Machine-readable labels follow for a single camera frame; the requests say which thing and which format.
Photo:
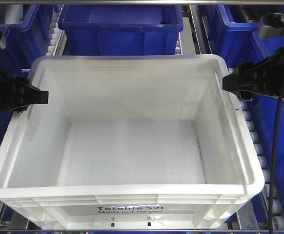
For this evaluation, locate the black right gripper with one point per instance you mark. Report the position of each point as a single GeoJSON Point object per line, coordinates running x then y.
{"type": "Point", "coordinates": [265, 78]}

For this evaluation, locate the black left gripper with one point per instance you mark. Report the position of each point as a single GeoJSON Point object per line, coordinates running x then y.
{"type": "Point", "coordinates": [18, 93]}

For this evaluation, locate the white plastic tote bin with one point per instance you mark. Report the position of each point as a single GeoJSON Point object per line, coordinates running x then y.
{"type": "Point", "coordinates": [129, 142]}

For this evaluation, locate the blue bin shelf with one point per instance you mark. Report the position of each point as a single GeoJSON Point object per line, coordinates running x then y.
{"type": "Point", "coordinates": [27, 29]}
{"type": "Point", "coordinates": [263, 110]}

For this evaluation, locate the blue bin far right rear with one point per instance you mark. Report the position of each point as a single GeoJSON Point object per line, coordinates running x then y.
{"type": "Point", "coordinates": [229, 29]}

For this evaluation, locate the blue bin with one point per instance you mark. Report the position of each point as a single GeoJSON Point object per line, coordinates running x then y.
{"type": "Point", "coordinates": [229, 29]}
{"type": "Point", "coordinates": [122, 30]}

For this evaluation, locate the roller track shelf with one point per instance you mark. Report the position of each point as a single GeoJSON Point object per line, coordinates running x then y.
{"type": "Point", "coordinates": [265, 210]}
{"type": "Point", "coordinates": [58, 38]}

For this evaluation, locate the blue bin behind centre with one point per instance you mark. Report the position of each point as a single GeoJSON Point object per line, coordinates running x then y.
{"type": "Point", "coordinates": [122, 30]}

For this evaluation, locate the top steel shelf bar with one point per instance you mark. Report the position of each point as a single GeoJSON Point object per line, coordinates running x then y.
{"type": "Point", "coordinates": [145, 2]}

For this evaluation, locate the steel shelf bar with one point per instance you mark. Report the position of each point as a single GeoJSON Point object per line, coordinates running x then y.
{"type": "Point", "coordinates": [133, 232]}
{"type": "Point", "coordinates": [145, 2]}

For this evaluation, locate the front steel shelf bar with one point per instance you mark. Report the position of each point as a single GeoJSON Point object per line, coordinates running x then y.
{"type": "Point", "coordinates": [133, 232]}

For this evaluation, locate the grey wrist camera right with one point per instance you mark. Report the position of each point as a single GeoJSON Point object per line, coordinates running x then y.
{"type": "Point", "coordinates": [271, 26]}

